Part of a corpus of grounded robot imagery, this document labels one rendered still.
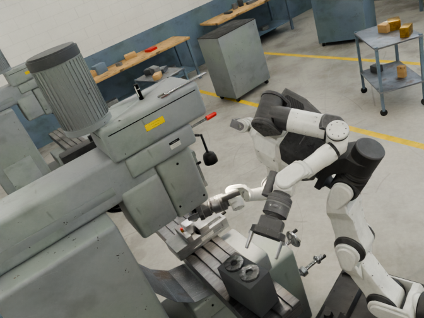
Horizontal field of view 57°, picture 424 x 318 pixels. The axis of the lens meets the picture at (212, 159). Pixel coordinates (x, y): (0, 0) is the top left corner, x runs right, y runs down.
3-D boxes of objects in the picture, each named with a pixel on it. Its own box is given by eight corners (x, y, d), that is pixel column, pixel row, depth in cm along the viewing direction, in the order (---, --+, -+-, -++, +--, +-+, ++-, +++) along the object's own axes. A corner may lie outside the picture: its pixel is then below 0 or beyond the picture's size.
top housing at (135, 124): (182, 104, 195) (170, 74, 187) (209, 113, 173) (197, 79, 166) (97, 150, 178) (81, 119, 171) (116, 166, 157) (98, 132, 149)
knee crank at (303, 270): (322, 254, 248) (320, 247, 245) (329, 259, 243) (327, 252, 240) (297, 275, 240) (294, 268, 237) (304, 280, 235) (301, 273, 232)
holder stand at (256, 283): (246, 278, 191) (234, 248, 182) (279, 300, 174) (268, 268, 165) (228, 294, 186) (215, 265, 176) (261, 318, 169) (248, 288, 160)
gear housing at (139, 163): (174, 130, 195) (166, 113, 191) (198, 141, 176) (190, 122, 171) (115, 164, 184) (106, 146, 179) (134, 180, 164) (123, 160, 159)
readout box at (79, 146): (111, 167, 210) (93, 134, 201) (116, 172, 203) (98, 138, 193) (77, 187, 204) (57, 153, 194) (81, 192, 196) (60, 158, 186)
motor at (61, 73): (103, 110, 172) (68, 40, 157) (118, 118, 156) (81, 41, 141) (62, 132, 165) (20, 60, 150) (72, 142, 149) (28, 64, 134)
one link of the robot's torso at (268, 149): (342, 144, 183) (278, 108, 195) (353, 115, 151) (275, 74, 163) (308, 195, 179) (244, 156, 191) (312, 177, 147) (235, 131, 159)
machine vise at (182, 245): (215, 216, 241) (210, 202, 236) (229, 226, 229) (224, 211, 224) (169, 250, 228) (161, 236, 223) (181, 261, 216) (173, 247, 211)
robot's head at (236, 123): (255, 121, 177) (240, 115, 180) (248, 122, 169) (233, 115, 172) (250, 134, 179) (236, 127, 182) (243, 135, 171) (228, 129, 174)
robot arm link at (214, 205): (193, 198, 203) (214, 189, 203) (200, 212, 208) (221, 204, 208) (197, 211, 192) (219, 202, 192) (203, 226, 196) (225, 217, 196)
